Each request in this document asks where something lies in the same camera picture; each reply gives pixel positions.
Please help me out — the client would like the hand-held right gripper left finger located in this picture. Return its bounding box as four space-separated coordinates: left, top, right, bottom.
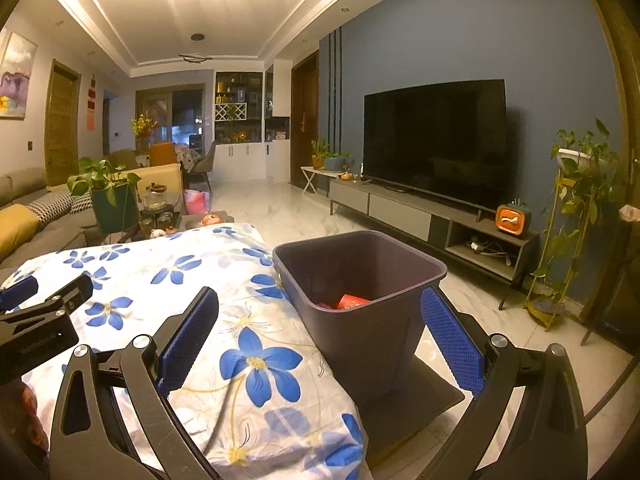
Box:
50 286 221 480

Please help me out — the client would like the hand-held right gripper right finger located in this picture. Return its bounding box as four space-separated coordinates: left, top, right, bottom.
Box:
419 285 588 480

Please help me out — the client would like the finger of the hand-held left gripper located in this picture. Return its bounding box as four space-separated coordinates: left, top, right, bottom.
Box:
0 275 39 312
45 272 94 316

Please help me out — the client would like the dark grey plastic bin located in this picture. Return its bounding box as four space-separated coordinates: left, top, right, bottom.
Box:
272 230 448 401

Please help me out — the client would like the yellow cushion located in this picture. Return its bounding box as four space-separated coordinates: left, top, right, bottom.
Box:
0 204 40 261

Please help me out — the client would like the blue floral blanket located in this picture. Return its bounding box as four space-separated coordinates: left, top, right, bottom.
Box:
0 222 373 480

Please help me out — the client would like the leafy plant in teal pot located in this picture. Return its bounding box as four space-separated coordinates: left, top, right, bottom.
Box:
67 157 142 233

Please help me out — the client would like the grey sofa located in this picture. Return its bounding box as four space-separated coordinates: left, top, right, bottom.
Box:
0 167 108 271

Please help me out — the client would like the glass coffee table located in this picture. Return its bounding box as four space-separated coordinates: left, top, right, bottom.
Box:
85 210 236 246

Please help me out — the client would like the glass jar with lid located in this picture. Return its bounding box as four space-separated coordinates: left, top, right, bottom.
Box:
141 183 168 211

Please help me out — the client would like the pink gift bag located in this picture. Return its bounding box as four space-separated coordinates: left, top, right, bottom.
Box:
183 189 213 216

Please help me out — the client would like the grey television cabinet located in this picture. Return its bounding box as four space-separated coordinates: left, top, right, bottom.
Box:
328 179 541 311

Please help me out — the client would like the yellow sofa seat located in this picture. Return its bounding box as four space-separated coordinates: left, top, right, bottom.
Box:
47 162 183 196

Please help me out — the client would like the orange dining chair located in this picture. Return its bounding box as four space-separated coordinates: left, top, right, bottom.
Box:
149 142 178 167

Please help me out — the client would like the light wooden door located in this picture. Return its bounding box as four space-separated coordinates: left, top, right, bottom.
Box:
45 58 82 186

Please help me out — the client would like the dining table with patterned cloth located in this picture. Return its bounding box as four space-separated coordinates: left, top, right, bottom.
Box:
172 145 198 171

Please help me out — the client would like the yellow flower bouquet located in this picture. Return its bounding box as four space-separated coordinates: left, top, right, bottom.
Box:
131 114 157 156

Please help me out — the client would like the grey dining chair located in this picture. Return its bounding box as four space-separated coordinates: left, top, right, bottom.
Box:
187 140 217 193

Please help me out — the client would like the white display cabinet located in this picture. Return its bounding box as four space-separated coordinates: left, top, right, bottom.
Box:
214 58 293 181

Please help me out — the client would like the black flat television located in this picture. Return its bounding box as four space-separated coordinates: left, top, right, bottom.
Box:
363 79 516 213

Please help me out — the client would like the glass sliding door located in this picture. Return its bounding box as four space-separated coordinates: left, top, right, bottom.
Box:
135 85 206 153

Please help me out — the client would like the purple abstract painting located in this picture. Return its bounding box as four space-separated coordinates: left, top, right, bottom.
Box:
0 31 38 121

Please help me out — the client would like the white folding side table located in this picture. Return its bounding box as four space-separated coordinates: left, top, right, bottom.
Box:
300 165 341 195

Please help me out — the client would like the trailing plant in white pot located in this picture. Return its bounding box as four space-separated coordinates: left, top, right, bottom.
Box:
530 119 623 301

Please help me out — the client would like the dark wooden door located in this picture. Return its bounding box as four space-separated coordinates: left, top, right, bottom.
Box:
290 50 321 183

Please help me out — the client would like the white power strip with cables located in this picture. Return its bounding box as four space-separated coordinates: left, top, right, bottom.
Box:
470 240 516 266

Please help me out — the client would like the red wall hanging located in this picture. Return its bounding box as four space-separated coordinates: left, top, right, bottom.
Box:
87 74 98 131

